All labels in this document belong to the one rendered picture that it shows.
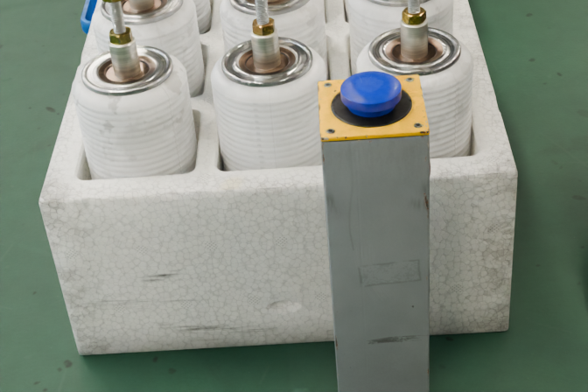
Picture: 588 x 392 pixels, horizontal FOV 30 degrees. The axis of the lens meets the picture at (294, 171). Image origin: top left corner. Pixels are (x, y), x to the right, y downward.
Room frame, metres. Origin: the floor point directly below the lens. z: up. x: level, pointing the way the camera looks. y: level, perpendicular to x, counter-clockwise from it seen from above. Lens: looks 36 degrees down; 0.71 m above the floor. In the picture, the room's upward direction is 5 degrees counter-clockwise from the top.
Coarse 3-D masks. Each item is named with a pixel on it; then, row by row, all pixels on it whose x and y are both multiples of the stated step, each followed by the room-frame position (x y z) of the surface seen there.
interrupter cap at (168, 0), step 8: (128, 0) 0.92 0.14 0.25; (160, 0) 0.91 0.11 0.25; (168, 0) 0.91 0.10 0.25; (176, 0) 0.91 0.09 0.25; (104, 8) 0.90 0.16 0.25; (128, 8) 0.90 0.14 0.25; (152, 8) 0.90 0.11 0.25; (160, 8) 0.89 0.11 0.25; (168, 8) 0.89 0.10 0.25; (176, 8) 0.89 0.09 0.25; (104, 16) 0.89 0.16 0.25; (128, 16) 0.88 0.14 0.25; (136, 16) 0.88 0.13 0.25; (144, 16) 0.88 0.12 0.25; (152, 16) 0.88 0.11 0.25; (160, 16) 0.88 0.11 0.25; (168, 16) 0.88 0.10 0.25; (128, 24) 0.87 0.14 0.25; (136, 24) 0.87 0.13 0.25
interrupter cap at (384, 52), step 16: (384, 32) 0.81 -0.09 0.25; (400, 32) 0.81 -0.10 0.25; (432, 32) 0.80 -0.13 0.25; (368, 48) 0.79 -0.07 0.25; (384, 48) 0.78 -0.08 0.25; (400, 48) 0.79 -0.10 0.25; (432, 48) 0.78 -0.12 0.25; (448, 48) 0.78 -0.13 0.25; (384, 64) 0.76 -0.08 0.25; (400, 64) 0.76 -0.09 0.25; (416, 64) 0.76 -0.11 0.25; (432, 64) 0.75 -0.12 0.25; (448, 64) 0.75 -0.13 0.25
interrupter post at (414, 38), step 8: (408, 24) 0.77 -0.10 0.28; (416, 24) 0.77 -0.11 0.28; (424, 24) 0.77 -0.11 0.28; (408, 32) 0.77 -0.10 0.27; (416, 32) 0.77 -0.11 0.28; (424, 32) 0.77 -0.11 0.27; (408, 40) 0.77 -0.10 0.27; (416, 40) 0.77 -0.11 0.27; (424, 40) 0.77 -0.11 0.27; (408, 48) 0.77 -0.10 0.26; (416, 48) 0.77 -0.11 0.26; (424, 48) 0.77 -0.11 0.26; (408, 56) 0.77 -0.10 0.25; (416, 56) 0.77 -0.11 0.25; (424, 56) 0.77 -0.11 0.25
